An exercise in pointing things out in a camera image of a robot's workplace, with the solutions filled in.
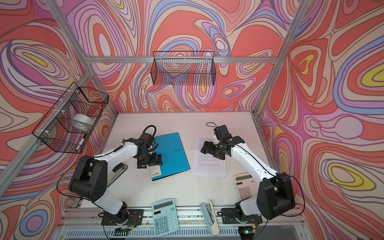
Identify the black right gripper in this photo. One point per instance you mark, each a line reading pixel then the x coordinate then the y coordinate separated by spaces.
pixel 210 145

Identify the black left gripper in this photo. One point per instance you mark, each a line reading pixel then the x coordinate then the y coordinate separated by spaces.
pixel 155 160

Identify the white printed paper sheets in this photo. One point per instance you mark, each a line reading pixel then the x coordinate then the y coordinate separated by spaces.
pixel 205 164

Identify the teal clip folder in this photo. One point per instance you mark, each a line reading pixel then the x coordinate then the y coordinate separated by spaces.
pixel 174 158

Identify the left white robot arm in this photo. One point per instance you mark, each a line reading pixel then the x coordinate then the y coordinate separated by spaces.
pixel 90 179

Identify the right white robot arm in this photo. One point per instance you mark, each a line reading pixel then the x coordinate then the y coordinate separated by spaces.
pixel 275 194

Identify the black silver stapler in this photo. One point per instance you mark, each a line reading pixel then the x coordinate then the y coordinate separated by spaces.
pixel 116 173

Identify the pink white calculator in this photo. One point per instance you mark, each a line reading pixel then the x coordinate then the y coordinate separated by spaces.
pixel 246 186

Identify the light blue stapler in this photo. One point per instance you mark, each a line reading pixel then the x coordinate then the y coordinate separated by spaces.
pixel 210 218

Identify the teal calculator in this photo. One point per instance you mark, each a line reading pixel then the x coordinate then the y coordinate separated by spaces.
pixel 165 218

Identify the black marker pen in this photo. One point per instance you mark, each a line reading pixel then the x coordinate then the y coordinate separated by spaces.
pixel 80 146

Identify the white tape roll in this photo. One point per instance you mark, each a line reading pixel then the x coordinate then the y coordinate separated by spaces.
pixel 80 120

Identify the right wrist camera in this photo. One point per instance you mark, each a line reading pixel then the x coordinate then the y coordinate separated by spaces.
pixel 222 133

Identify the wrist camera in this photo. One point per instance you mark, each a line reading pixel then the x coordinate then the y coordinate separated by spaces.
pixel 148 139
pixel 222 133

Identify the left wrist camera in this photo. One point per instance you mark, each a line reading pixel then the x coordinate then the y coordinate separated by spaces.
pixel 148 139

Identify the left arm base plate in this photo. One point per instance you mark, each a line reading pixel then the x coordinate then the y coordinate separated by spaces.
pixel 130 217

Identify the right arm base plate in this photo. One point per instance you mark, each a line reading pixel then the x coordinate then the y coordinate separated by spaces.
pixel 235 216

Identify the black wire basket left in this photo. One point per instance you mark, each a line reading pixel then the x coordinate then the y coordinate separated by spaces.
pixel 59 134

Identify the black wire basket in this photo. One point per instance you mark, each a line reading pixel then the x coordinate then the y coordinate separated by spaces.
pixel 186 68
pixel 59 134

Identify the black wire basket back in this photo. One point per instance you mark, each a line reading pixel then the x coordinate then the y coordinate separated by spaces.
pixel 186 68

